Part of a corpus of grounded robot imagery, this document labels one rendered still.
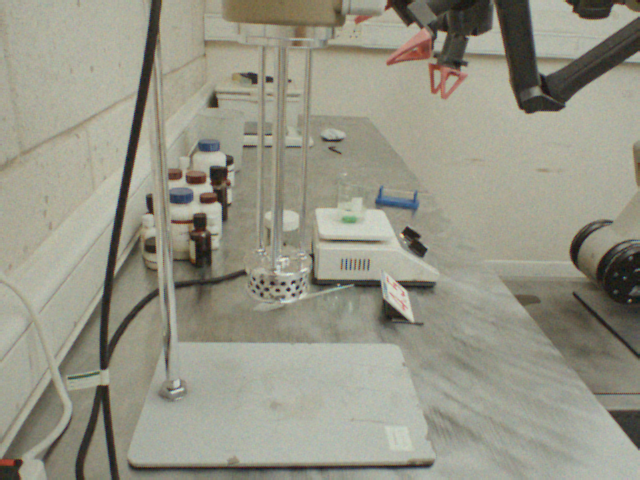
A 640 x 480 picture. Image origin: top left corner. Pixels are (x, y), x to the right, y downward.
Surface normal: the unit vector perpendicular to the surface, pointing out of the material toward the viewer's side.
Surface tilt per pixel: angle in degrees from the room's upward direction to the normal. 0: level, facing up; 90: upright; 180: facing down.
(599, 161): 90
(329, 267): 90
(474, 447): 0
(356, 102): 90
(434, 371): 0
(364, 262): 90
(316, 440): 0
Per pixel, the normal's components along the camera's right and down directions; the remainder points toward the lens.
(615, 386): 0.05, -0.92
